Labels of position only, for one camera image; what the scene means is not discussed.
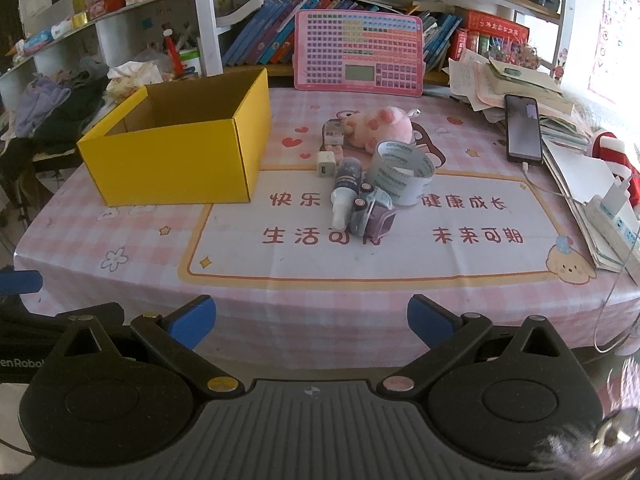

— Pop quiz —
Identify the white power strip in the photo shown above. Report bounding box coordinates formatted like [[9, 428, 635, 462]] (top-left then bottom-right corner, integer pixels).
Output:
[[585, 195, 640, 261]]

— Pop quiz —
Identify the white phone charging cable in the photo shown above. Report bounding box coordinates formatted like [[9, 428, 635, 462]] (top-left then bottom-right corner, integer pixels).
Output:
[[520, 162, 588, 206]]

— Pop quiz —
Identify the pink learning tablet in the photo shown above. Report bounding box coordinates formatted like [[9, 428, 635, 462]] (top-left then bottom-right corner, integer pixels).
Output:
[[294, 9, 425, 97]]

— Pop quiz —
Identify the pink plush pig toy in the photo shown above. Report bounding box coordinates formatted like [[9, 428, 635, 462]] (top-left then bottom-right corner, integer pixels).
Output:
[[345, 106, 421, 153]]

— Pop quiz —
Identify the white green pen box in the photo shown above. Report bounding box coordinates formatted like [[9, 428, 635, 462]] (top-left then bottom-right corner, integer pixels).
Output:
[[177, 47, 203, 78]]

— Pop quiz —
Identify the grey staple box red label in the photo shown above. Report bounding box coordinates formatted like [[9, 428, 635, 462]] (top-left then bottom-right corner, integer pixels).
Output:
[[322, 119, 351, 147]]

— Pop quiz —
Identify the red santa toy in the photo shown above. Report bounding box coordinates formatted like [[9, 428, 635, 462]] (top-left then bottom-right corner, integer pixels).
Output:
[[590, 131, 640, 206]]

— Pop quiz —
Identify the purple grey plastic gadget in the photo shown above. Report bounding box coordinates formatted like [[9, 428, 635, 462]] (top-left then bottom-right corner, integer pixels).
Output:
[[350, 190, 398, 247]]

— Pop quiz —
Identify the grey fluffy charm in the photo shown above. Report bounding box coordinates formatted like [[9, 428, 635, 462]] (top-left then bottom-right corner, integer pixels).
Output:
[[530, 410, 640, 480]]

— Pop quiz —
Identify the purple cloth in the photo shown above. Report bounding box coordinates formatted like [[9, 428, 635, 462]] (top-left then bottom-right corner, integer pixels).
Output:
[[15, 75, 71, 136]]

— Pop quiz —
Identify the clear tape roll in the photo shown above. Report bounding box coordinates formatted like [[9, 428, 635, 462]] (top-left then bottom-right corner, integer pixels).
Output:
[[367, 139, 435, 207]]

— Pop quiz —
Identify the white plug on power strip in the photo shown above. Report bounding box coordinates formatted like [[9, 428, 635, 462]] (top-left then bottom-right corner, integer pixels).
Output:
[[597, 172, 633, 216]]

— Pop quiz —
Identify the white bookshelf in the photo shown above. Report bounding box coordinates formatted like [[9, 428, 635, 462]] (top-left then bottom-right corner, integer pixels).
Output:
[[0, 0, 581, 86]]

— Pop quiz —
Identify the row of slim blue books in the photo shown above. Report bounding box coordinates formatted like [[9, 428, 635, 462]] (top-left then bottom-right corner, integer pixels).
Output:
[[420, 10, 463, 68]]

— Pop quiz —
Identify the pile of dark clothes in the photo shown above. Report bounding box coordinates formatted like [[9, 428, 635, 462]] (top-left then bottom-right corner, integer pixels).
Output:
[[37, 72, 118, 156]]

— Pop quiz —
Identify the stack of white notebooks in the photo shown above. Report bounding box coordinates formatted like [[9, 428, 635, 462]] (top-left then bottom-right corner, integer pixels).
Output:
[[542, 135, 626, 273]]

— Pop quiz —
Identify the grey lens cleaner spray bottle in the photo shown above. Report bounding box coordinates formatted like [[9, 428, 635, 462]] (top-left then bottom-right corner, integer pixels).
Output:
[[330, 157, 363, 231]]

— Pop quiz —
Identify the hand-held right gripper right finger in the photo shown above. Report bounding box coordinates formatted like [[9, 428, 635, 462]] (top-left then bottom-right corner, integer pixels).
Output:
[[380, 294, 576, 397]]

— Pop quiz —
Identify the yellow cardboard box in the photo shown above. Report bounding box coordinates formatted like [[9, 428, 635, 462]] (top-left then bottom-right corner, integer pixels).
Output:
[[76, 67, 273, 207]]

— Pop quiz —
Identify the red boxed book set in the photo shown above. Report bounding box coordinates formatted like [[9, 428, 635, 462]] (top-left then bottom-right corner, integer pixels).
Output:
[[450, 9, 531, 61]]

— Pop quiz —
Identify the black smartphone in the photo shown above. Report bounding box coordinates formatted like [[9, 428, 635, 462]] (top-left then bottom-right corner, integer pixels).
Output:
[[504, 94, 544, 166]]

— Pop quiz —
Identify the alphabet wall poster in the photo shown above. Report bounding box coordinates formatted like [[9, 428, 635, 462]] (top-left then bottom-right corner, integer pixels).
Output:
[[587, 0, 640, 103]]

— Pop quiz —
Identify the tissue pack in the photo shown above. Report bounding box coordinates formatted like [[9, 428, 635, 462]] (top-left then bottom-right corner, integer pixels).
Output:
[[106, 60, 166, 98]]

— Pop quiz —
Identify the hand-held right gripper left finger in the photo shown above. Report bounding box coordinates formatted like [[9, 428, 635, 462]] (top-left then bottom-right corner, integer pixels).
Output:
[[44, 295, 241, 397]]

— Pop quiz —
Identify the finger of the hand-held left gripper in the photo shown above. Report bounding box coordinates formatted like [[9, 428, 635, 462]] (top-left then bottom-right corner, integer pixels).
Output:
[[0, 270, 44, 297]]

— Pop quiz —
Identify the small white USB charger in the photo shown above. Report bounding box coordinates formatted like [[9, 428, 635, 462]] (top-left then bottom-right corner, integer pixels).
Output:
[[316, 152, 341, 179]]

